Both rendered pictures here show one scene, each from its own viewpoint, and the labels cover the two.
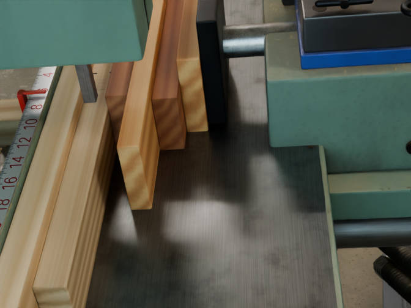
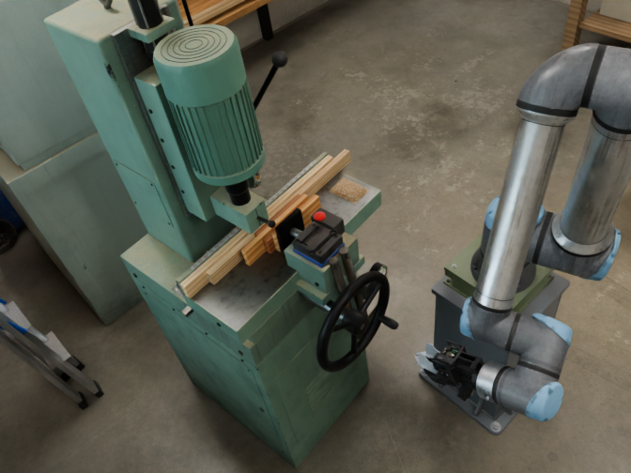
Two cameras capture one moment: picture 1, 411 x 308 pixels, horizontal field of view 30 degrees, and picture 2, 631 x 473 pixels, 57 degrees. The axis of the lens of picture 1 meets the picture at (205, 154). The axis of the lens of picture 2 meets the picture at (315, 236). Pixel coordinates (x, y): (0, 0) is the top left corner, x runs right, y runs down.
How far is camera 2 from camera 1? 115 cm
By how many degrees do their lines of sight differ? 30
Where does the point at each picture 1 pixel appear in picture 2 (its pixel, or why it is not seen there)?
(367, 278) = not seen: hidden behind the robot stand
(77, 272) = (217, 273)
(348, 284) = not seen: hidden behind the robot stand
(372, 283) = not seen: hidden behind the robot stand
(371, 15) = (304, 249)
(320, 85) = (294, 257)
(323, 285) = (260, 303)
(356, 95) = (301, 265)
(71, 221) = (223, 262)
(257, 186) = (273, 273)
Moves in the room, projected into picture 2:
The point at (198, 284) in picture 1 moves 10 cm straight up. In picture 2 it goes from (240, 288) to (232, 264)
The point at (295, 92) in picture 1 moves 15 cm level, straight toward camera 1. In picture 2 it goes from (289, 256) to (248, 294)
